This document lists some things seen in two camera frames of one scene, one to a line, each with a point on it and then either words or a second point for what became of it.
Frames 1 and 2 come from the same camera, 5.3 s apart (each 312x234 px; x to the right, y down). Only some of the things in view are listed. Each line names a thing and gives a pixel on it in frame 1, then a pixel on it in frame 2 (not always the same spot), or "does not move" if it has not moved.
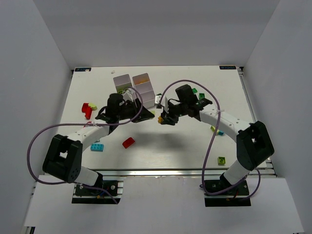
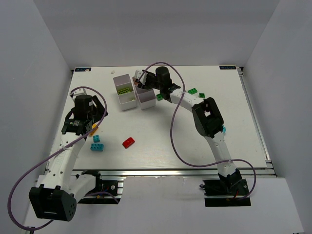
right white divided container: x=142 y=83 does not move
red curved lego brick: x=127 y=143 does not move
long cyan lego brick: x=97 y=147 does not move
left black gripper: x=134 y=111 to x=99 y=110
